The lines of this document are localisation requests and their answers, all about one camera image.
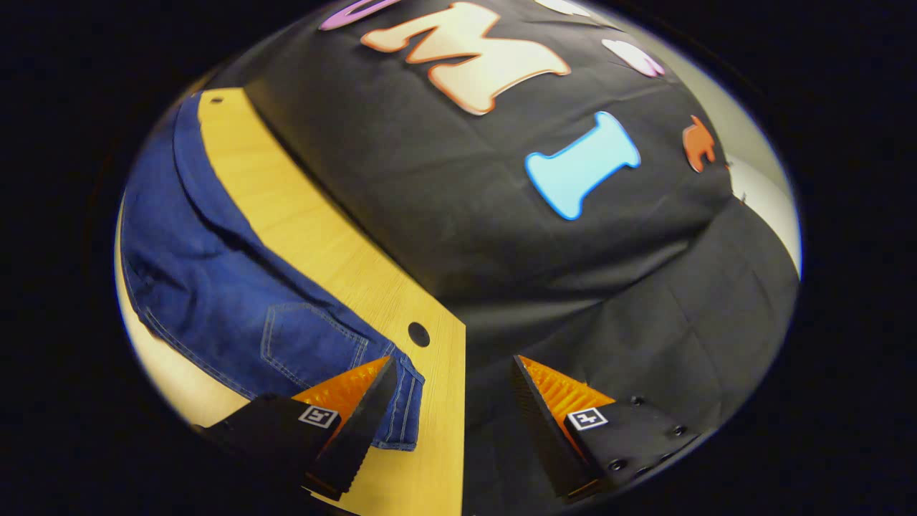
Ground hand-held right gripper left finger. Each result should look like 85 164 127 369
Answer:
192 355 399 501

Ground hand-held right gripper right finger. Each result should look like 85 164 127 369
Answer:
510 355 703 502

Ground blue jeans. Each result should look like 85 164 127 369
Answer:
120 93 427 452

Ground black backdrop cloth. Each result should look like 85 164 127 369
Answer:
208 0 802 516

